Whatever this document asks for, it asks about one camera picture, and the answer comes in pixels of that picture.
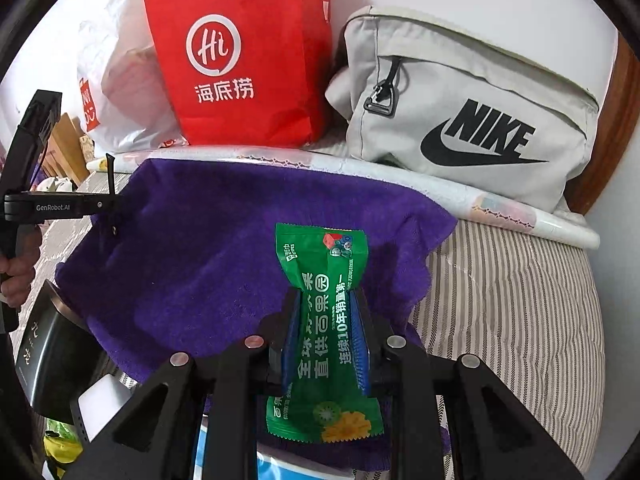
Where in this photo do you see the person's left hand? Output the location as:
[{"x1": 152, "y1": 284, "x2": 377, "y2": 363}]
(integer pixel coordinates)
[{"x1": 0, "y1": 241, "x2": 42, "y2": 309}]

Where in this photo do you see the white rectangular object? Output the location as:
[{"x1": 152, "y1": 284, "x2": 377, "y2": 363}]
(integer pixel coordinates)
[{"x1": 70, "y1": 375, "x2": 138, "y2": 443}]

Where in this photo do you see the white shopping bag red logo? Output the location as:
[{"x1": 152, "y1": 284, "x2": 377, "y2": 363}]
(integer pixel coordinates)
[{"x1": 76, "y1": 0, "x2": 188, "y2": 153}]

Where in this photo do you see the red paper bag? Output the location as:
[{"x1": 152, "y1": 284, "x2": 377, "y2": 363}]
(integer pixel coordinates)
[{"x1": 144, "y1": 0, "x2": 333, "y2": 148}]

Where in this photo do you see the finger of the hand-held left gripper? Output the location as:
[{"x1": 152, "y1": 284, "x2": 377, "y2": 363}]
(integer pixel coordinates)
[{"x1": 94, "y1": 153, "x2": 123, "y2": 238}]

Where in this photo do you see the grey fabric bag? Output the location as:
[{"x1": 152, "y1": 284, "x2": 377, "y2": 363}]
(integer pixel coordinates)
[{"x1": 325, "y1": 6, "x2": 600, "y2": 213}]

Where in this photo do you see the black box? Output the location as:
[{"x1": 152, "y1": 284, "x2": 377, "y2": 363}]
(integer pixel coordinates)
[{"x1": 15, "y1": 280, "x2": 108, "y2": 421}]

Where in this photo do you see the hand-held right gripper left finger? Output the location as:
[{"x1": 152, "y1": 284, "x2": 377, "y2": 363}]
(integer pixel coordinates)
[{"x1": 65, "y1": 287, "x2": 302, "y2": 480}]

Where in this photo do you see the white printed paper roll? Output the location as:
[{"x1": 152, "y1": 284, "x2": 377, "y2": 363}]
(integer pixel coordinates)
[{"x1": 85, "y1": 144, "x2": 601, "y2": 250}]

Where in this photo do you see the brown wooden headboard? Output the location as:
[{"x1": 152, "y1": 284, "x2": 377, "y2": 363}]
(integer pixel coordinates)
[{"x1": 565, "y1": 32, "x2": 640, "y2": 213}]

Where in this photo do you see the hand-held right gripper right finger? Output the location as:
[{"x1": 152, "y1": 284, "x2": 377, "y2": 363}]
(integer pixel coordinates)
[{"x1": 349, "y1": 287, "x2": 585, "y2": 480}]

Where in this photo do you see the white spotted plush toy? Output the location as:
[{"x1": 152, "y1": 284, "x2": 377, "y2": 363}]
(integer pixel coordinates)
[{"x1": 39, "y1": 176, "x2": 76, "y2": 193}]

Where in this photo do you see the light wooden frame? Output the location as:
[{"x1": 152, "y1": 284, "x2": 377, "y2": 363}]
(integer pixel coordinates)
[{"x1": 40, "y1": 112, "x2": 91, "y2": 188}]

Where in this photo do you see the purple towel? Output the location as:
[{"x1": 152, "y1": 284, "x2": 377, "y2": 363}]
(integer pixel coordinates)
[{"x1": 54, "y1": 158, "x2": 458, "y2": 472}]

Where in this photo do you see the yellow green soft pouch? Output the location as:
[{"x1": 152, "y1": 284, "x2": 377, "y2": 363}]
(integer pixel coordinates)
[{"x1": 42, "y1": 417, "x2": 83, "y2": 478}]

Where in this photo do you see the striped bed sheet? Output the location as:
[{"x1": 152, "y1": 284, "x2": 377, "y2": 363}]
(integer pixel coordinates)
[{"x1": 30, "y1": 170, "x2": 606, "y2": 480}]

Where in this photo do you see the blue and white box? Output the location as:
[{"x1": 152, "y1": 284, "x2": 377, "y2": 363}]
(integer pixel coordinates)
[{"x1": 192, "y1": 422, "x2": 321, "y2": 480}]

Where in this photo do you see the green snack packet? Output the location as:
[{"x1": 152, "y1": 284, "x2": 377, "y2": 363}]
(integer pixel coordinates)
[{"x1": 265, "y1": 222, "x2": 385, "y2": 445}]

